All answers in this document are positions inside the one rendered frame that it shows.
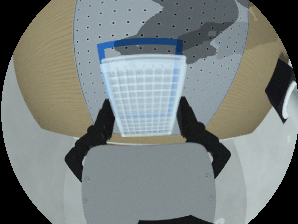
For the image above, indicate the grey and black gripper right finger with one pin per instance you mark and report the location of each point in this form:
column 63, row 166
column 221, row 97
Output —
column 195, row 132

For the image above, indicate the blue tape outline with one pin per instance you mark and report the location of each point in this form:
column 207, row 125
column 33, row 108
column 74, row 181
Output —
column 138, row 41

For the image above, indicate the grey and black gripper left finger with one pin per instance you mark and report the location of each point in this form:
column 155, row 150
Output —
column 96, row 135

